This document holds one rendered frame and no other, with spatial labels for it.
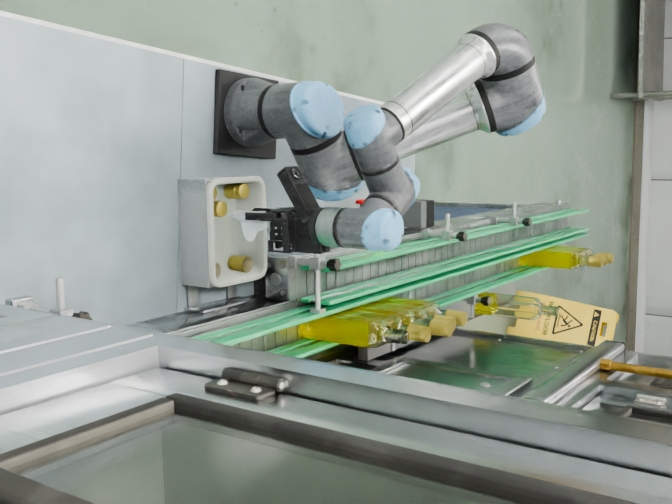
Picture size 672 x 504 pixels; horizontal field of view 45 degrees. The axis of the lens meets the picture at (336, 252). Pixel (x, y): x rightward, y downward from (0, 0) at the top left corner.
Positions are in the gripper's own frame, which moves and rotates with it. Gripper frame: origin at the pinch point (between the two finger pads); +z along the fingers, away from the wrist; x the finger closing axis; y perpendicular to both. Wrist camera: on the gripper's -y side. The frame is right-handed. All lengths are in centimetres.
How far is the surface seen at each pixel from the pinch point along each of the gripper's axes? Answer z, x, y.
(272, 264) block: 4.1, 12.7, 13.4
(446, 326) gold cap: -30.3, 28.9, 27.1
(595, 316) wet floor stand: 39, 355, 106
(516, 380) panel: -42, 39, 40
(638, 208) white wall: 82, 608, 70
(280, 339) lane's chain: 0.0, 9.3, 29.2
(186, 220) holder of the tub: 10.9, -5.9, 1.6
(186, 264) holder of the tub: 11.4, -6.2, 10.8
